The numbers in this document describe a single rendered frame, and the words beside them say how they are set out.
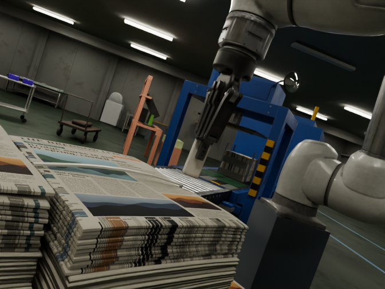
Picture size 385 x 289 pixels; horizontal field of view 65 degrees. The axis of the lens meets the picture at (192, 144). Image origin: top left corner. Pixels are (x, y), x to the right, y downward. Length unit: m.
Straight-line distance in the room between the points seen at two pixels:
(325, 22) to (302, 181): 0.65
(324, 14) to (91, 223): 0.42
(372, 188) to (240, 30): 0.64
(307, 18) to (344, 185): 0.62
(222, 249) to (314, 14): 0.38
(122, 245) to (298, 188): 0.80
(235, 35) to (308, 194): 0.67
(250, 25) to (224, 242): 0.35
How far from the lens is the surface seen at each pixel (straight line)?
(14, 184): 0.36
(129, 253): 0.36
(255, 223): 1.15
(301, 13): 0.53
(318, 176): 1.05
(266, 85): 2.62
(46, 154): 0.55
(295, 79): 2.47
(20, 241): 0.36
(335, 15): 0.51
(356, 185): 1.01
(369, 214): 1.03
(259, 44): 0.55
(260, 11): 0.55
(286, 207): 1.08
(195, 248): 0.44
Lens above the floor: 1.18
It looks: 3 degrees down
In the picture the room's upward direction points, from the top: 19 degrees clockwise
